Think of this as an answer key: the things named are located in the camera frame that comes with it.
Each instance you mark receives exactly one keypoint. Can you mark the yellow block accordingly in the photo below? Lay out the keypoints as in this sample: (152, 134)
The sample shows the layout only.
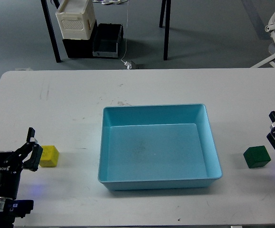
(49, 157)

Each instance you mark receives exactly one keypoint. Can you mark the black table leg left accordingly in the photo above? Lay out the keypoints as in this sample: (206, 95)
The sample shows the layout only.
(50, 30)

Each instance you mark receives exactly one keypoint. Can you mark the white power adapter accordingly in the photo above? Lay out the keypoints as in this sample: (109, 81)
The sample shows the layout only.
(130, 65)

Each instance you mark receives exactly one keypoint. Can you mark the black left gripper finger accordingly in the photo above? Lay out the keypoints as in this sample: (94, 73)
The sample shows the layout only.
(27, 156)

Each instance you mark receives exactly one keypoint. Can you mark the black table leg right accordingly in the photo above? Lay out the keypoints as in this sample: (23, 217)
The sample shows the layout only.
(165, 16)

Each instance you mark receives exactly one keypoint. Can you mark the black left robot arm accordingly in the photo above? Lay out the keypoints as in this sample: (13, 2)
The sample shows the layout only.
(10, 209)

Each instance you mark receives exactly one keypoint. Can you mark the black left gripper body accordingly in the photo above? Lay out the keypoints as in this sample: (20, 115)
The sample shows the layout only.
(9, 180)

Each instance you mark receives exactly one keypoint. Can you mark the black open storage bin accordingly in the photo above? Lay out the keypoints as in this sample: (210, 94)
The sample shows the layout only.
(107, 40)

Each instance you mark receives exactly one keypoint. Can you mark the green block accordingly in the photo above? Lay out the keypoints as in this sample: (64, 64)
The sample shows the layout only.
(256, 157)

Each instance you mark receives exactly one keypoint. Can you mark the black crate under white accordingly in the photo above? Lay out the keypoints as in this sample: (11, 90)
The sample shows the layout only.
(80, 48)

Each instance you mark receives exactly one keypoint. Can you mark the black table leg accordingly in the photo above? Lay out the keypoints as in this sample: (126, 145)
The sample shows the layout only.
(50, 30)
(165, 16)

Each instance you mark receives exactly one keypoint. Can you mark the white plastic crate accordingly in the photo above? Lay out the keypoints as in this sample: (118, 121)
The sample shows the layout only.
(76, 19)

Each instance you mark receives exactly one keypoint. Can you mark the light blue plastic box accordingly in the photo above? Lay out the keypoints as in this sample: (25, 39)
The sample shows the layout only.
(157, 147)

